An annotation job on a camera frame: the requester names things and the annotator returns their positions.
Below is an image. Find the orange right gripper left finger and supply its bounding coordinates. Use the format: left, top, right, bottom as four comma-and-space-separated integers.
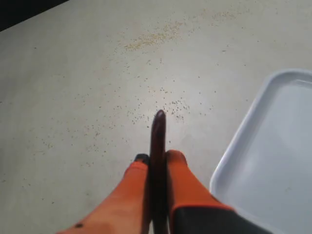
59, 154, 150, 234

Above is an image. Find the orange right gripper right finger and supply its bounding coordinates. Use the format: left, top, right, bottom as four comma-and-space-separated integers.
166, 150, 266, 234

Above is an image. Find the brown wooden spoon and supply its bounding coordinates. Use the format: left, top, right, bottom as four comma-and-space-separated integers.
149, 110, 168, 234

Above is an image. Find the white rectangular plastic tray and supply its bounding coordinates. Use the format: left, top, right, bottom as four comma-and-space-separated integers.
210, 69, 312, 234

